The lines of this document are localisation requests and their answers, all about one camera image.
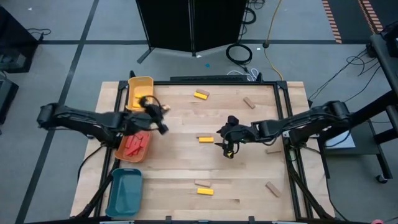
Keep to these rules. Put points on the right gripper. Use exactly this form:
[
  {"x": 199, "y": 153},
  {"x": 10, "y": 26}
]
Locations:
[{"x": 236, "y": 132}]

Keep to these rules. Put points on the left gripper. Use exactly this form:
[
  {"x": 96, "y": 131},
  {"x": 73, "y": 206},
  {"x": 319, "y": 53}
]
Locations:
[{"x": 154, "y": 116}]

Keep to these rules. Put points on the red wooden block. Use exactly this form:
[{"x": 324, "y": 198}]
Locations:
[
  {"x": 144, "y": 140},
  {"x": 133, "y": 151},
  {"x": 136, "y": 140},
  {"x": 129, "y": 142}
]

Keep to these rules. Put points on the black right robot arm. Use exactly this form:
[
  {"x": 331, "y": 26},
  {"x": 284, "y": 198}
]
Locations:
[{"x": 295, "y": 123}]

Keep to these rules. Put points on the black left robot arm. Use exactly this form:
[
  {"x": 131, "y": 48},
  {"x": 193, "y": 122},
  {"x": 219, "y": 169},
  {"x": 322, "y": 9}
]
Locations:
[{"x": 77, "y": 118}]

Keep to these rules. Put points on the yellow plastic bin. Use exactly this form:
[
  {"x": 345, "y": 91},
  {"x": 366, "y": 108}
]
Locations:
[{"x": 141, "y": 84}]

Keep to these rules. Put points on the black long bar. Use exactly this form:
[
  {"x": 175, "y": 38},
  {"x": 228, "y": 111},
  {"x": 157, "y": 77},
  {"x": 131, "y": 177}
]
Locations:
[{"x": 208, "y": 78}]

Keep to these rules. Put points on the orange plastic bin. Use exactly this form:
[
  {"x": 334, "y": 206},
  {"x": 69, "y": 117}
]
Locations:
[{"x": 119, "y": 153}]

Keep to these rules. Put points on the black folding partition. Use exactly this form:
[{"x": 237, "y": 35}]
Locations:
[{"x": 168, "y": 25}]

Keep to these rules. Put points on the teal plastic bin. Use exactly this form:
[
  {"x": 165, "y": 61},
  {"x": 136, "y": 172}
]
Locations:
[{"x": 124, "y": 193}]

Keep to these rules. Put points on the silver laptop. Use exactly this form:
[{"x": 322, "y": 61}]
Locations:
[{"x": 342, "y": 141}]

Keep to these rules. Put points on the black box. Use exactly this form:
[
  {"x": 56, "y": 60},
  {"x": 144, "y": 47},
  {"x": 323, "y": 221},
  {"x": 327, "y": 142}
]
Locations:
[{"x": 7, "y": 96}]

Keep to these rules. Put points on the black desk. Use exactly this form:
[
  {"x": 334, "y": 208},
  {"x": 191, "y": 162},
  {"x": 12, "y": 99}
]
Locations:
[{"x": 15, "y": 34}]

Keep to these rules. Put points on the red round object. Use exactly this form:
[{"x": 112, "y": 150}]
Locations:
[{"x": 377, "y": 222}]

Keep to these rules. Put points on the black equipment stand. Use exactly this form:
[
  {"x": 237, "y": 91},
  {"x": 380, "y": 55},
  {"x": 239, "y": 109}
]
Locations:
[{"x": 382, "y": 62}]

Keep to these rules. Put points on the black metal table frame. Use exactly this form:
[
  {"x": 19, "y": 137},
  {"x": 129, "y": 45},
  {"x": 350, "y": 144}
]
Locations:
[{"x": 217, "y": 83}]

